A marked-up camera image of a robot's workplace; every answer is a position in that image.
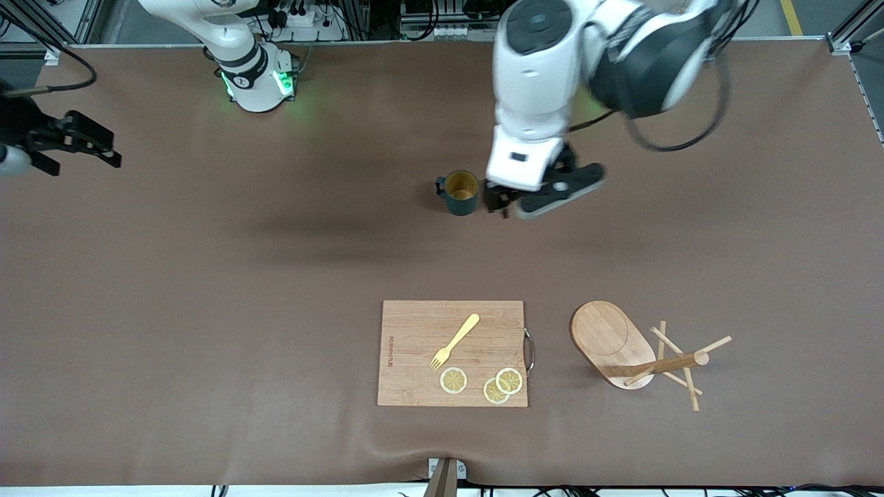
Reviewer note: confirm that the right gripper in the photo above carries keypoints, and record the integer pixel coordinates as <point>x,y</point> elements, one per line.
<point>22,125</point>

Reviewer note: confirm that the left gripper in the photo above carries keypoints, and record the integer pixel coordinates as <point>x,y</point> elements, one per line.
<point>496,195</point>

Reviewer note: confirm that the dark teal mug yellow inside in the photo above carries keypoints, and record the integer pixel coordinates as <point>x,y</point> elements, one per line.
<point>459,207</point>

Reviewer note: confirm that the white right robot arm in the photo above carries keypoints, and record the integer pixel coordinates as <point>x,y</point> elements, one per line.
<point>255,90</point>

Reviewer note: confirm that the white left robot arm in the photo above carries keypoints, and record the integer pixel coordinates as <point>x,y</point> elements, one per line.
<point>539,83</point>

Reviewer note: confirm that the wooden mug tree rack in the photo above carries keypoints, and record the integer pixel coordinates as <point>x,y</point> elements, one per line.
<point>604,338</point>

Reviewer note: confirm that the black electronics rack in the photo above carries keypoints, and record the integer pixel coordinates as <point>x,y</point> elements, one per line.
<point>421,10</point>

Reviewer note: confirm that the brown table mat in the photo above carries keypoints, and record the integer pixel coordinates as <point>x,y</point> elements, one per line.
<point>442,262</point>

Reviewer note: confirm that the yellow plastic fork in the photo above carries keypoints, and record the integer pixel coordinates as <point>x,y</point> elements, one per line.
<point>458,338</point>

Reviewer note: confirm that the wooden cutting board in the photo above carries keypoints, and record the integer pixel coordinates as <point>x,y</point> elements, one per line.
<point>414,331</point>

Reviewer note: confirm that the white power strip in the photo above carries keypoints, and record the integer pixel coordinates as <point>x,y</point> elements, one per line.
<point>466,32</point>
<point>300,18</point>

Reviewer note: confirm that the lemon slice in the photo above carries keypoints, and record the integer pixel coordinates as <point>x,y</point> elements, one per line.
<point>492,395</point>
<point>510,381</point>
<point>453,380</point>

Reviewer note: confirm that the aluminium frame post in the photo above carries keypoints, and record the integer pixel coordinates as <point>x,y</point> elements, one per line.
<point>839,43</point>
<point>69,24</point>

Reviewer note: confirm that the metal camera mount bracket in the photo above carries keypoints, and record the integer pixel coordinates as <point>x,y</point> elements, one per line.
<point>445,480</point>

